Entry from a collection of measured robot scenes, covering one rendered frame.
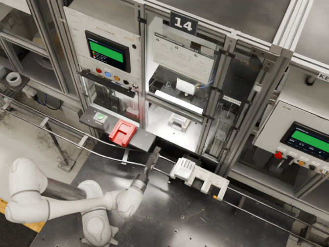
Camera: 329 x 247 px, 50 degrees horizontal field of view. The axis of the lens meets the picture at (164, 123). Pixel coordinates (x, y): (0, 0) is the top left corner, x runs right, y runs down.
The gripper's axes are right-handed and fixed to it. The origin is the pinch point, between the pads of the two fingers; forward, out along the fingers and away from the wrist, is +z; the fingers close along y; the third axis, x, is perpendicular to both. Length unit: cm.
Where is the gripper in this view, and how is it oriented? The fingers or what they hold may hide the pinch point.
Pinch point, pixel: (156, 154)
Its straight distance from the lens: 213.2
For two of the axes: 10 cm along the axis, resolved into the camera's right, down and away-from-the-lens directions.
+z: 4.3, -7.8, 4.5
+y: 0.4, -4.9, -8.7
